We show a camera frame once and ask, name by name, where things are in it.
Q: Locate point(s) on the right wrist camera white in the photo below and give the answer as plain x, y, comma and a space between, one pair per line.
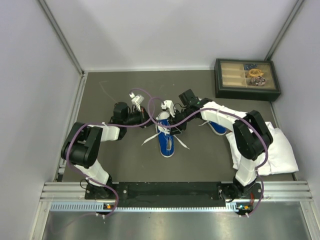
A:
170, 106

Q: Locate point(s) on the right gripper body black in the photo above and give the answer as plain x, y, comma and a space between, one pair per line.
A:
179, 116

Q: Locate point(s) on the grey slotted cable duct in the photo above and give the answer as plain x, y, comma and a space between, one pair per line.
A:
105, 207

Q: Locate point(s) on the floral item in box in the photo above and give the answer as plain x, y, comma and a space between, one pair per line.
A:
257, 81

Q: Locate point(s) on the yellow item in box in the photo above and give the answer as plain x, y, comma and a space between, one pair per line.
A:
255, 72

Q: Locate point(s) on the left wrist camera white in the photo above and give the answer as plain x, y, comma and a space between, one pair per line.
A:
136, 100

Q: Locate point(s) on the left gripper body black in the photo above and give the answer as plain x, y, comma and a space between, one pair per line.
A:
135, 117

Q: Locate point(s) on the white folded shirt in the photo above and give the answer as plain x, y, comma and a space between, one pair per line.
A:
281, 159

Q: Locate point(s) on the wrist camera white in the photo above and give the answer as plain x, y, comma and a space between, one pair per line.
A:
170, 106
136, 100

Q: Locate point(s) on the black compartment display box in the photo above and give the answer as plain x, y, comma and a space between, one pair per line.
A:
231, 80

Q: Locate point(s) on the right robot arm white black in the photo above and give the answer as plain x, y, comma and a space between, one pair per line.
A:
252, 135

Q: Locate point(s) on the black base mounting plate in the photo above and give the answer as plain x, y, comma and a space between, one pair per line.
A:
181, 194

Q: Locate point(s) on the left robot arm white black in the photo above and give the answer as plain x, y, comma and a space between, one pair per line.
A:
82, 145

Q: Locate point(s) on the blue sneaker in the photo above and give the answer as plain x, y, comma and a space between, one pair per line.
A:
216, 128
162, 119

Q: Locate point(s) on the blue patterned item in box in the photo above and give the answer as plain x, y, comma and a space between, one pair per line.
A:
249, 66

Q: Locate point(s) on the white shoelace of sneaker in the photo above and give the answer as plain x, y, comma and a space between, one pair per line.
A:
155, 136

